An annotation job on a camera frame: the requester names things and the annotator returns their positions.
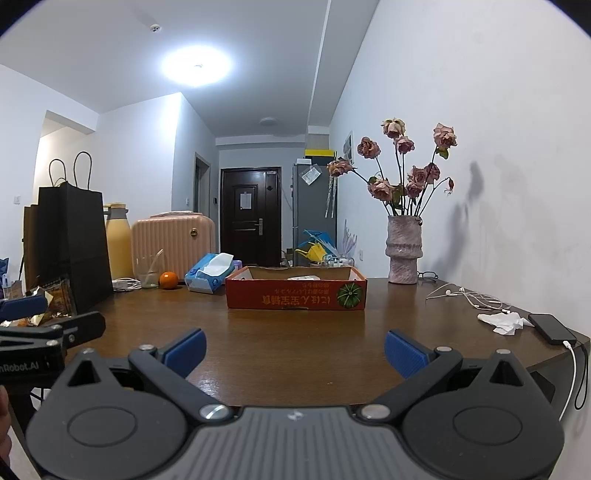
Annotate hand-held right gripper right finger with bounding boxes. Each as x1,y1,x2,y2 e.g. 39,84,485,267
358,330,539,423

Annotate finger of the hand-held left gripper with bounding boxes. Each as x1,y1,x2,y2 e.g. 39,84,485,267
0,311,106,350
0,295,49,320

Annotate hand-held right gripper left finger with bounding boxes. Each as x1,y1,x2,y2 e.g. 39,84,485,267
54,329,234,423

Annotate red cardboard box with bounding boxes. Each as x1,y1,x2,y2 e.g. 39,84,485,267
225,265,369,312

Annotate person's left hand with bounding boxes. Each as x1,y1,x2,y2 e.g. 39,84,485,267
0,385,11,462

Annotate shiny snack packet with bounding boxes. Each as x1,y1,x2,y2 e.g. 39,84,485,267
25,274,75,324

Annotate blue tissue pack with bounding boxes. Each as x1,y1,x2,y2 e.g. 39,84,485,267
185,252,237,295

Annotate clear glass cup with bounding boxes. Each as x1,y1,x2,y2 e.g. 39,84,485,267
135,249,164,288

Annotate black paper bag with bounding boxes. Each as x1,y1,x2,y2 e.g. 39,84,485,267
36,151,114,315

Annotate yellow thermos bottle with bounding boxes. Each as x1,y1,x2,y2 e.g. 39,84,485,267
104,202,134,280

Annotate crumpled white tissue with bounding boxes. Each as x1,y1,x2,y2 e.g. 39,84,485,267
478,311,533,335

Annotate pink ceramic vase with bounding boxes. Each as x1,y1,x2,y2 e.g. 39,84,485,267
386,215,424,284

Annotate pink ribbed suitcase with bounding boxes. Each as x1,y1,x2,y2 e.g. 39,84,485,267
131,212,217,278

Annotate yellow watering can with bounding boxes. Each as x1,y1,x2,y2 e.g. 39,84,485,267
295,244,326,265

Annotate dark brown entrance door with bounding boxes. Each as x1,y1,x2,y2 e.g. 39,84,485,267
220,167,282,267

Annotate black smartphone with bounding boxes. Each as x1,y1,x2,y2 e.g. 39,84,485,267
527,313,578,346

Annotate grey fridge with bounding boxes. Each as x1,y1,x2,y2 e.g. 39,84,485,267
292,162,338,266

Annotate dried pink roses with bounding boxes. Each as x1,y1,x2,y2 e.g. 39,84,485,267
327,117,459,217

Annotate interior door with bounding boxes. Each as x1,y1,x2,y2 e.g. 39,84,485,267
194,152,212,214

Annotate round ceiling light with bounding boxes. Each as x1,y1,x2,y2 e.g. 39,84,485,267
161,46,233,87

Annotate white wired earphones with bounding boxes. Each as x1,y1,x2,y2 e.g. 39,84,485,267
425,284,512,315

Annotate blue plastic frame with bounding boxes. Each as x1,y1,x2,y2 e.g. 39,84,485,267
298,228,338,257

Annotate white charging cable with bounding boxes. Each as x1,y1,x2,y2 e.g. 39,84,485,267
558,340,580,422

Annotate black cable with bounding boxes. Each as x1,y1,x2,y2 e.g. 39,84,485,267
574,344,591,411

